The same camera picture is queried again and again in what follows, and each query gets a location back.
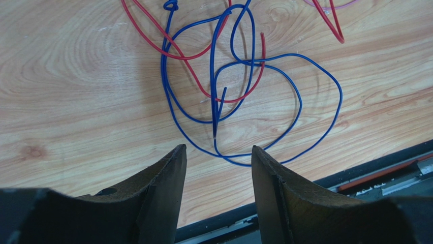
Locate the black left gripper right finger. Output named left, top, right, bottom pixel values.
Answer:
left=251, top=146, right=432, bottom=243

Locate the blue wire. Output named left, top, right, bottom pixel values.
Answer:
left=160, top=0, right=344, bottom=167

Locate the pink wire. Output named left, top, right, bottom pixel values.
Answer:
left=302, top=0, right=359, bottom=10

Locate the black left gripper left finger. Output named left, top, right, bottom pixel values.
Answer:
left=1, top=144, right=187, bottom=243

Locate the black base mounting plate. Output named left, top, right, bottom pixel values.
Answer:
left=175, top=141, right=432, bottom=243

